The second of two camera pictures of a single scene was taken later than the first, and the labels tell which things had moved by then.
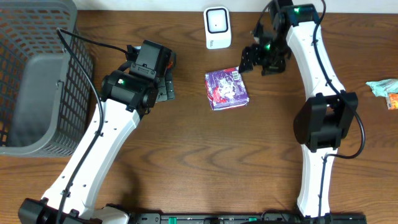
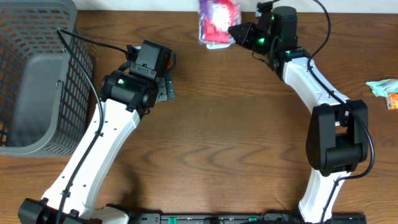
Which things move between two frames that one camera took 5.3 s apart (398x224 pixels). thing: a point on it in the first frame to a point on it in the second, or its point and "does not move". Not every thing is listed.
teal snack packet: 381,88 does not move
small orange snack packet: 392,101 does not move
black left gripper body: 168,86 does not move
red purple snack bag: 226,89 to 216,17
